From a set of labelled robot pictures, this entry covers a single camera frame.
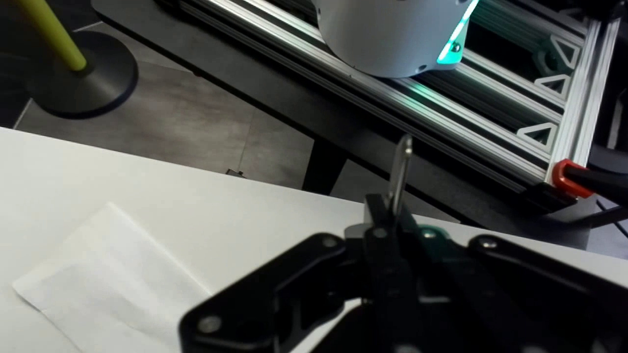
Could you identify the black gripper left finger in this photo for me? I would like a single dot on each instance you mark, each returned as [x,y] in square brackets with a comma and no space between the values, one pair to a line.
[262,294]

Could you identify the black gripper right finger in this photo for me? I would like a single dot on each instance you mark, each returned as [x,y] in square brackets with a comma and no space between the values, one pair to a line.
[497,294]

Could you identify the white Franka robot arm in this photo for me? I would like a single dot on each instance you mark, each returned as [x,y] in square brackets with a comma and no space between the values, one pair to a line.
[385,31]

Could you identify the black clamp with orange grip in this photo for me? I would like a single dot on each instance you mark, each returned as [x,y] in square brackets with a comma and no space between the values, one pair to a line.
[572,178]

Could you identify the white paper napkin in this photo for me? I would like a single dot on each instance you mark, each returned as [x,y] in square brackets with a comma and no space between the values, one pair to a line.
[111,280]

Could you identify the yellow pole with black base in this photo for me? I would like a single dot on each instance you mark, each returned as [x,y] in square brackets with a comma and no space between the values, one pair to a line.
[52,31]

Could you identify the aluminium profile frame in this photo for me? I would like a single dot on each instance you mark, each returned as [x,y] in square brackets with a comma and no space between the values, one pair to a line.
[580,98]

